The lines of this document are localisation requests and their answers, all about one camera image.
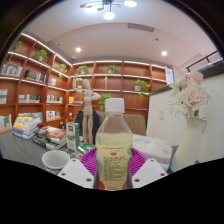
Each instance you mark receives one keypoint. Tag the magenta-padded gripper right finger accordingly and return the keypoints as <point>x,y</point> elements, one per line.
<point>148,171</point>

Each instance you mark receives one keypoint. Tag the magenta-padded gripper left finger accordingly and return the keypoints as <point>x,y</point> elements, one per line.
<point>76,171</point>

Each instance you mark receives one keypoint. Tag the yellow drink bottle white cap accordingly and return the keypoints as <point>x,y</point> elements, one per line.
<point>115,146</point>

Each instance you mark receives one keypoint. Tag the white patterned mug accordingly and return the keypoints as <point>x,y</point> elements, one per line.
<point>55,160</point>

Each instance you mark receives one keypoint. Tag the white blue tissue pack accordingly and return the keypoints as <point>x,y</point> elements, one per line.
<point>151,146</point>

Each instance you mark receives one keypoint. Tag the tall green white carton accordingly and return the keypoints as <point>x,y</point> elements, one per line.
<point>72,135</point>

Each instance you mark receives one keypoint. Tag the pile of magazines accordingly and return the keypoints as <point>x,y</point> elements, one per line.
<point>51,136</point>

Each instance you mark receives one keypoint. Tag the white pitcher vase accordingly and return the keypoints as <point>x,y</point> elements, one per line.
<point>186,143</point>

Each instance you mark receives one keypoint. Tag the dark blue chair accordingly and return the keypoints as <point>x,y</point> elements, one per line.
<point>79,123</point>

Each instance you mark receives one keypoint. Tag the brown chair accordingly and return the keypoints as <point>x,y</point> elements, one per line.
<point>136,123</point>

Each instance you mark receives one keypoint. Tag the stack of colourful books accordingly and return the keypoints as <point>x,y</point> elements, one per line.
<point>25,128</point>

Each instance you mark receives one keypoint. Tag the wooden artist mannequin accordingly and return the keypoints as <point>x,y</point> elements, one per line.
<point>87,100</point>

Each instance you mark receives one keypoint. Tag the wooden shelf unit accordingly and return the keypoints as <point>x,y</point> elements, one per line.
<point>116,83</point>

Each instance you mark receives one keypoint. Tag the recessed ceiling spotlight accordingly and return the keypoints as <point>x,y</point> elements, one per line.
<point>78,49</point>
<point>164,53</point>

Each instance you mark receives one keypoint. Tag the black railing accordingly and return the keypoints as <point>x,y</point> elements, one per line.
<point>201,60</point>

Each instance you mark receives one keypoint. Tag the ceiling air vent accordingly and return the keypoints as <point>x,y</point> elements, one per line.
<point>141,27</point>

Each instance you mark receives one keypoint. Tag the ceiling lamp with round lights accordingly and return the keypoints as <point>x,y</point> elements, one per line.
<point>108,15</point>

